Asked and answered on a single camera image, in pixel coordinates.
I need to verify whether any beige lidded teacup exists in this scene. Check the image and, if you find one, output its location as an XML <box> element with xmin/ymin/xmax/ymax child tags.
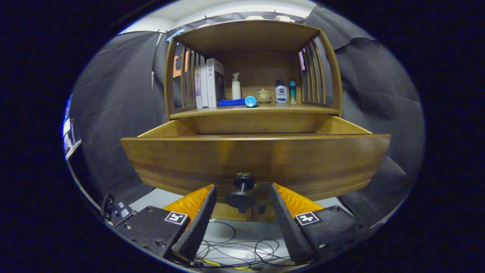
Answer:
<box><xmin>255</xmin><ymin>88</ymin><xmax>272</xmax><ymax>104</ymax></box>

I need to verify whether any grey black book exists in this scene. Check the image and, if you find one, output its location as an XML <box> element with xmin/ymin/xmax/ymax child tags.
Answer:
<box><xmin>207</xmin><ymin>58</ymin><xmax>225</xmax><ymax>108</ymax></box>

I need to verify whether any white pump bottle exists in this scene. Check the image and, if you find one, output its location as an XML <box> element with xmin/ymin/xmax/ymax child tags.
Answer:
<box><xmin>232</xmin><ymin>72</ymin><xmax>242</xmax><ymax>100</ymax></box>

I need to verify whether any purple book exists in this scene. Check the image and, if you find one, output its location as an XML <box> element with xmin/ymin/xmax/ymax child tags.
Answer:
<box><xmin>194</xmin><ymin>66</ymin><xmax>202</xmax><ymax>109</ymax></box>

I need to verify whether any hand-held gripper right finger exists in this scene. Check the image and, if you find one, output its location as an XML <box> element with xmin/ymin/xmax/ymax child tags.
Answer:
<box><xmin>269</xmin><ymin>182</ymin><xmax>371</xmax><ymax>265</ymax></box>

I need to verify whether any blue cloth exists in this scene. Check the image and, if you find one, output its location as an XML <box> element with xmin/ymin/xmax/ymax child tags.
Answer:
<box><xmin>217</xmin><ymin>98</ymin><xmax>247</xmax><ymax>107</ymax></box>

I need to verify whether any white book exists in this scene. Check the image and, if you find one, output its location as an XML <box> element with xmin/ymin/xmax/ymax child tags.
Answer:
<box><xmin>200</xmin><ymin>63</ymin><xmax>209</xmax><ymax>108</ymax></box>

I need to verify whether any white shelf with items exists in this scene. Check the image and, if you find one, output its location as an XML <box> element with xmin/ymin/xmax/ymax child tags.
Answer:
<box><xmin>62</xmin><ymin>95</ymin><xmax>82</xmax><ymax>162</ymax></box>

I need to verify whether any wooden drawer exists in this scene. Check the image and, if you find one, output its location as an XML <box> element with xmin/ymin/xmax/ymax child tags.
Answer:
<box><xmin>120</xmin><ymin>115</ymin><xmax>391</xmax><ymax>201</ymax></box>

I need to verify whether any wooden countertop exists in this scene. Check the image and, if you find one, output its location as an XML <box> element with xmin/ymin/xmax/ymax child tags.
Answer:
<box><xmin>170</xmin><ymin>102</ymin><xmax>340</xmax><ymax>119</ymax></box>

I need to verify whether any wooden cabinet door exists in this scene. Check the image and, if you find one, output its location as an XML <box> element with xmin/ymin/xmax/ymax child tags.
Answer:
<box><xmin>253</xmin><ymin>205</ymin><xmax>276</xmax><ymax>222</ymax></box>
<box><xmin>211</xmin><ymin>207</ymin><xmax>253</xmax><ymax>222</ymax></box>

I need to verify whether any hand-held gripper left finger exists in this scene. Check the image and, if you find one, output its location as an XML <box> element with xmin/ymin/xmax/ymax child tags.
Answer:
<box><xmin>113</xmin><ymin>184</ymin><xmax>218</xmax><ymax>263</ymax></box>

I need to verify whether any wooden cabinet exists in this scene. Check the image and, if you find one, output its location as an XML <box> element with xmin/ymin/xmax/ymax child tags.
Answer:
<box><xmin>164</xmin><ymin>20</ymin><xmax>343</xmax><ymax>222</ymax></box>

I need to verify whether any black drawer knob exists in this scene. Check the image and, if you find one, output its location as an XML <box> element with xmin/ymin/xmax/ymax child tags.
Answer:
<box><xmin>225</xmin><ymin>173</ymin><xmax>257</xmax><ymax>213</ymax></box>

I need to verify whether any white blue lotion bottle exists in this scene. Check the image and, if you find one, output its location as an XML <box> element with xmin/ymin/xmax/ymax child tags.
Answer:
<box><xmin>275</xmin><ymin>80</ymin><xmax>288</xmax><ymax>104</ymax></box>

